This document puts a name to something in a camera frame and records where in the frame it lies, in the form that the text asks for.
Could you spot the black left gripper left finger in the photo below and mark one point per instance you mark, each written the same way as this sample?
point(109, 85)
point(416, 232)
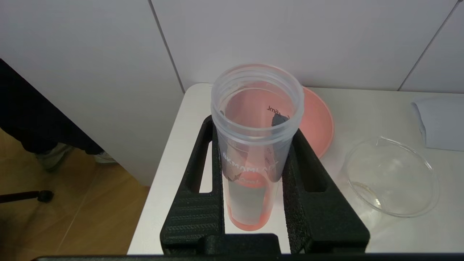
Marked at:
point(195, 214)

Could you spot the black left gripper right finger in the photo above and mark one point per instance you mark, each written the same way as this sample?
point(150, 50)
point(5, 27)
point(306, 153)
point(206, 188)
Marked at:
point(319, 214)

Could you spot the test tube with red pigment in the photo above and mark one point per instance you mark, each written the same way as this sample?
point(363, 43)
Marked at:
point(253, 123)

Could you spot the clear glass beaker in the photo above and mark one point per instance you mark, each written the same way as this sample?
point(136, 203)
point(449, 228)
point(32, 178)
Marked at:
point(395, 181)

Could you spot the pink plastic bowl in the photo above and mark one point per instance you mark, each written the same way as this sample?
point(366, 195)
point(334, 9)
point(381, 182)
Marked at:
point(319, 123)

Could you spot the grey sneaker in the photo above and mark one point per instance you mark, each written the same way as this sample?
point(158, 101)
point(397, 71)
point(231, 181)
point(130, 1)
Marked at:
point(103, 157)
point(52, 157)

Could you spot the white paper sheet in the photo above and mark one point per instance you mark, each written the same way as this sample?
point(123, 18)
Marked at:
point(442, 123)

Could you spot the black stand foot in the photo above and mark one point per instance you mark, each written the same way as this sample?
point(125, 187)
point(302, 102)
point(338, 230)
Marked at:
point(36, 196)

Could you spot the person in dark trousers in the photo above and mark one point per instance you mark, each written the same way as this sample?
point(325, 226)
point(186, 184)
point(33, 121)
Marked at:
point(36, 116)

